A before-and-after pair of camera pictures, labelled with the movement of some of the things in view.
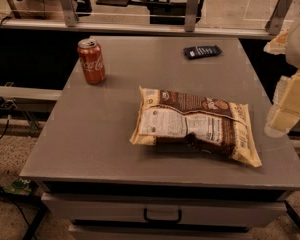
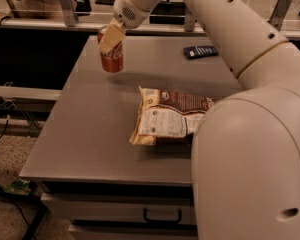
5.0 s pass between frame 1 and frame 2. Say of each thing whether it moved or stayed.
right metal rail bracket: stayed
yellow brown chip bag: stayed
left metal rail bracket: stayed
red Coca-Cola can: moved
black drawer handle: stayed
